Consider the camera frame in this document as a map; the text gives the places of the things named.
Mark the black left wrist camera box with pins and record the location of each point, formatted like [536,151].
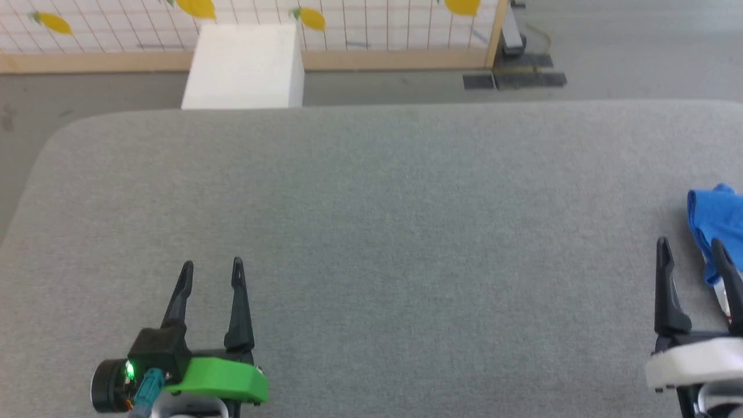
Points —
[157,351]

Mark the blue and white shirt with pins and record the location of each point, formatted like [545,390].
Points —
[717,220]

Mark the small black floor mat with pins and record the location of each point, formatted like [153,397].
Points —
[478,81]

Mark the lemon print partition panel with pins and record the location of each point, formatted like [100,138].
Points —
[116,35]

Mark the long black floor mat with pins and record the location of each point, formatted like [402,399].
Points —
[531,78]

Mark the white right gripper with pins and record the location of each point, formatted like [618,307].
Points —
[696,363]

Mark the white box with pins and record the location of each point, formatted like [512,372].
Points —
[244,69]

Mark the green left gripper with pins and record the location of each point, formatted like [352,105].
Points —
[226,377]

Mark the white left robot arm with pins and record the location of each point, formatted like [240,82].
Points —
[191,407]

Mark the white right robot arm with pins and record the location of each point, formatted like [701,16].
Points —
[714,403]

